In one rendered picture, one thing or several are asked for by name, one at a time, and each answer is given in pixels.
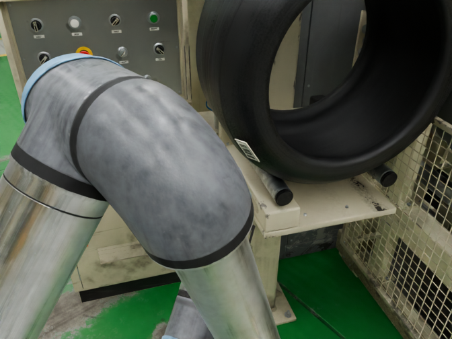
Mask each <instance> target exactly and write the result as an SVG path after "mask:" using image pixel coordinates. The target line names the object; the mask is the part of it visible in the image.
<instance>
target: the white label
mask: <svg viewBox="0 0 452 339"><path fill-rule="evenodd" d="M235 141H236V142H237V144H238V145H239V146H240V148H241V149H242V151H243V152H244V153H245V155H246V156H247V158H249V159H252V160H254V161H257V162H260V161H259V159H258V158H257V157H256V155H255V154H254V152H253V151H252V150H251V148H250V146H249V145H248V144H247V143H246V142H244V141H240V140H238V139H235Z"/></svg>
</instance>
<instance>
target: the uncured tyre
mask: <svg viewBox="0 0 452 339"><path fill-rule="evenodd" d="M311 1H312V0H205V2H204V5H203V8H202V12H201V15H200V20H199V24H198V31H197V36H196V66H197V71H198V78H199V81H200V85H201V88H202V91H203V94H204V96H205V98H206V100H207V102H208V104H209V106H210V108H211V110H212V111H213V113H214V114H215V116H216V117H217V119H218V121H219V122H220V124H221V126H222V127H223V129H224V130H225V132H226V133H227V135H228V137H229V138H230V139H231V142H232V143H233V144H234V145H235V147H236V148H237V149H238V150H239V152H240V153H241V154H242V155H243V156H244V157H245V158H247V156H246V155H245V153H244V152H243V151H242V149H241V148H240V146H239V145H238V144H237V142H236V141H235V139H238V140H240V141H244V142H246V143H247V144H248V145H249V146H250V148H251V150H252V151H253V152H254V154H255V155H256V157H257V158H258V159H259V161H260V162H257V161H254V160H252V159H249V158H247V159H248V160H249V161H251V162H252V163H253V164H254V165H256V166H258V167H259V168H260V169H262V170H264V171H265V172H268V173H269V174H271V175H273V176H276V177H277V178H280V179H283V180H287V181H290V182H296V183H300V184H327V183H332V182H338V181H341V180H346V179H349V178H352V177H355V176H357V175H360V174H363V173H365V172H368V171H370V170H373V169H375V168H376V167H379V166H380V165H382V164H384V163H385V162H387V161H389V160H390V159H392V158H394V157H395V156H396V155H398V154H399V153H401V152H402V151H403V150H404V149H405V148H407V147H408V146H409V145H410V144H411V143H413V142H414V141H415V140H416V139H417V138H418V137H419V136H420V135H421V134H422V133H423V132H424V130H425V129H426V128H427V127H428V126H429V124H430V123H431V122H432V121H433V120H434V119H435V117H436V115H437V114H438V113H439V111H440V110H441V108H442V107H443V105H444V104H445V102H446V101H447V98H448V97H449V95H450V93H451V91H452V0H365V6H366V12H367V26H366V32H365V39H364V42H363V45H362V48H361V51H360V53H359V56H358V58H357V60H356V62H355V64H354V66H353V67H352V69H351V70H350V72H349V74H348V75H347V76H346V77H345V79H344V80H343V81H342V82H341V83H340V85H339V86H338V87H337V88H335V89H334V90H333V91H332V92H330V93H329V94H328V95H327V96H325V97H324V98H322V99H320V100H319V101H317V102H315V103H313V104H310V105H308V106H305V107H302V108H297V109H294V110H274V109H270V104H269V84H270V74H271V71H272V66H273V63H274V59H275V56H276V54H277V51H278V48H279V46H280V44H281V42H282V40H283V38H284V37H285V34H286V33H287V31H288V29H289V28H290V26H291V24H292V23H293V22H294V21H295V19H296V18H297V16H298V15H299V14H300V13H301V12H302V11H303V9H304V8H305V7H306V6H307V5H308V4H309V3H310V2H311Z"/></svg>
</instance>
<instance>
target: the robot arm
mask: <svg viewBox="0 0 452 339"><path fill-rule="evenodd" d="M21 104H22V116H23V119H24V123H25V126H24V128H23V130H22V131H21V133H20V135H19V137H18V139H17V141H16V143H15V145H14V147H13V149H12V150H11V153H10V155H9V163H8V164H7V167H6V168H5V171H4V172H3V175H2V176H1V179H0V339H38V337H39V335H40V333H41V331H42V329H43V327H44V326H45V324H46V322H47V320H48V318H49V317H50V315H51V313H52V311H53V309H54V307H55V305H56V304H57V301H58V300H59V297H60V296H61V294H62V292H63V290H64V288H65V287H66V285H67V283H68V281H69V279H70V277H71V275H72V273H73V271H74V269H75V267H76V265H77V264H78V262H79V260H80V258H81V256H82V255H83V253H84V251H85V249H86V247H87V245H88V243H89V241H90V239H91V237H92V235H93V234H94V232H95V230H96V228H97V226H98V225H99V223H100V221H101V219H102V217H103V215H104V213H105V212H106V209H107V208H108V205H109V204H110V205H111V206H112V208H113V209H114V210H115V211H116V212H117V213H118V214H119V216H120V217H121V218H122V220H123V221H124V222H125V223H126V225H127V226H128V228H129V229H130V230H131V231H132V233H133V235H134V236H135V237H136V238H137V240H138V241H139V243H140V244H141V245H142V247H143V249H144V250H145V252H146V253H147V255H148V256H149V257H150V258H151V259H152V260H153V261H154V262H156V263H157V264H159V265H160V266H162V267H165V268H168V269H171V270H175V271H176V273H177V275H178V276H179V278H180V280H181V284H180V288H179V291H178V295H177V297H176V301H175V303H174V307H173V309H172V313H171V315H170V318H169V321H168V324H167V328H166V330H165V334H164V336H162V339H280V336H279V333H278V330H277V327H276V323H275V320H274V317H273V314H272V311H271V308H270V305H269V302H268V298H267V296H266V292H265V290H264V286H263V284H262V279H261V277H260V273H259V271H258V267H257V265H256V261H255V258H254V255H253V252H252V249H251V246H250V244H251V240H252V236H253V234H254V229H255V225H253V222H254V206H253V202H252V194H251V192H250V191H249V188H248V185H247V183H246V180H245V178H244V176H243V174H242V171H241V168H240V167H238V165H237V164H236V162H235V160H234V158H233V157H232V155H231V154H230V152H229V150H228V149H227V148H226V146H225V144H224V143H223V142H222V140H221V139H220V138H219V136H218V135H217V134H216V132H215V131H214V130H213V129H212V128H211V126H210V125H209V124H208V123H207V122H206V120H205V119H204V118H203V117H202V116H201V115H200V114H199V113H198V112H197V111H196V110H195V109H194V108H193V107H192V106H191V105H190V104H189V103H188V102H187V101H186V100H185V99H184V98H182V97H181V96H179V95H178V94H177V93H176V92H175V91H173V90H172V89H170V88H169V87H167V86H165V85H163V84H161V83H159V82H157V81H153V80H150V79H148V78H146V77H143V76H141V75H138V74H136V73H134V72H132V71H129V70H128V69H125V68H124V67H122V66H121V65H119V64H118V63H116V62H114V61H112V60H110V59H107V58H104V57H100V56H92V55H89V54H80V53H74V54H64V55H62V56H58V57H55V58H53V59H51V60H49V61H47V62H45V63H44V64H43V65H41V66H40V67H39V68H38V69H36V70H35V71H34V72H33V74H32V75H31V77H30V78H29V79H28V81H27V83H26V85H25V87H24V90H23V93H22V100H21ZM251 230H252V232H251V235H250V239H249V240H248V235H249V233H250V231H251Z"/></svg>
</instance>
